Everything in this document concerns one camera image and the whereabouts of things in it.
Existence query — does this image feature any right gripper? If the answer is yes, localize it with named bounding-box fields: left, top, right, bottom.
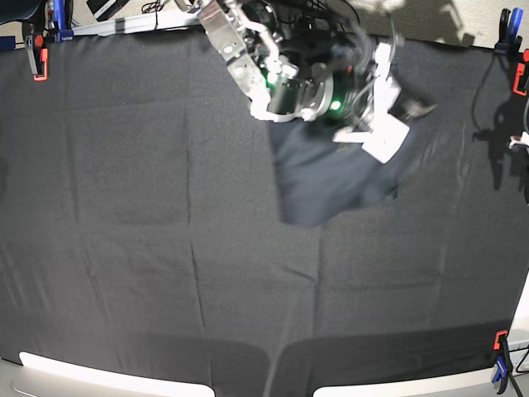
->
left=332, top=42, right=437, bottom=164

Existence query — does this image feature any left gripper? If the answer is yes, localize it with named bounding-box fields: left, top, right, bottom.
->
left=508, top=132, right=529, bottom=150

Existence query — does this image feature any dark grey t-shirt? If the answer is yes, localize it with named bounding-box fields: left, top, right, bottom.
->
left=268, top=119, right=418, bottom=228

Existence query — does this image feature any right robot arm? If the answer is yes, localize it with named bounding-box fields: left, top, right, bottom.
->
left=188, top=1, right=434, bottom=164

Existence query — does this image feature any red clamp far right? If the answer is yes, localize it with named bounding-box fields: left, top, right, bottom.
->
left=512, top=49, right=529, bottom=97

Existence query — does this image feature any blue clamp far right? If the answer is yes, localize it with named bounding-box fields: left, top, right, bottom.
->
left=493, top=7, right=523, bottom=56

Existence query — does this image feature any red blue clamp near right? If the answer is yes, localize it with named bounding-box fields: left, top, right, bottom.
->
left=491, top=329, right=523, bottom=397

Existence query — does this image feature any black table cloth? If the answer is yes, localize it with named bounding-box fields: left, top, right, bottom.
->
left=1, top=30, right=528, bottom=396

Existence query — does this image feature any blue clamp far left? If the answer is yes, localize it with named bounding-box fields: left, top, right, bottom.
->
left=46, top=0, right=74, bottom=42

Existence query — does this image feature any red black clamp far left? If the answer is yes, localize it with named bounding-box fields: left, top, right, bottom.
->
left=21, top=23, right=48, bottom=81

